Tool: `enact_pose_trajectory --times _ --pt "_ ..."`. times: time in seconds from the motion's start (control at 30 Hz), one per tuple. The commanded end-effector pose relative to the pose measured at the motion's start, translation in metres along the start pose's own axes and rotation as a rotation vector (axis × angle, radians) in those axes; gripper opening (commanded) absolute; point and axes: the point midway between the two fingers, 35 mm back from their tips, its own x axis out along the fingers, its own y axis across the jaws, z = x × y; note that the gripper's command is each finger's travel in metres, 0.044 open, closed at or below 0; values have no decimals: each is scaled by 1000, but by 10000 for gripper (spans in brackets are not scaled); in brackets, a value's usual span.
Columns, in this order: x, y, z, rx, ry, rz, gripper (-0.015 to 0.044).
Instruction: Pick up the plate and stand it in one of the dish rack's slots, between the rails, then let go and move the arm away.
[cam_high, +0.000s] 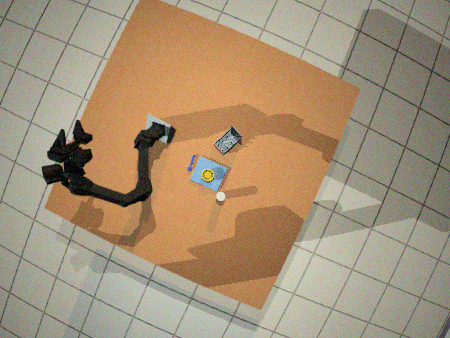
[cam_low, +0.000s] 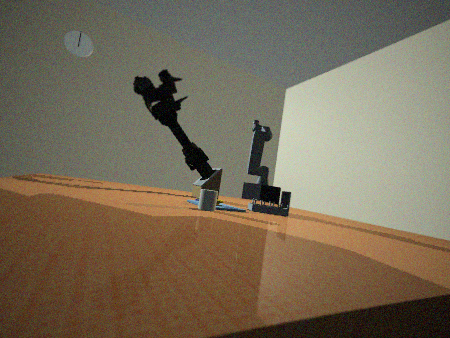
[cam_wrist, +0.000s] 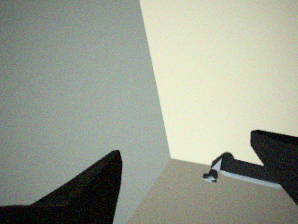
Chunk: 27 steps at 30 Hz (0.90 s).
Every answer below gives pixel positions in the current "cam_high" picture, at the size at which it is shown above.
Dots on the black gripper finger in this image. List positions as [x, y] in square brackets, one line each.
[59, 144]
[78, 130]

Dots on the light blue square mat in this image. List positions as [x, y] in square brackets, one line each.
[219, 172]

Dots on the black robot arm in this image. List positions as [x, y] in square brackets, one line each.
[82, 186]

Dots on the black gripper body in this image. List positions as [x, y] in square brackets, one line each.
[58, 157]

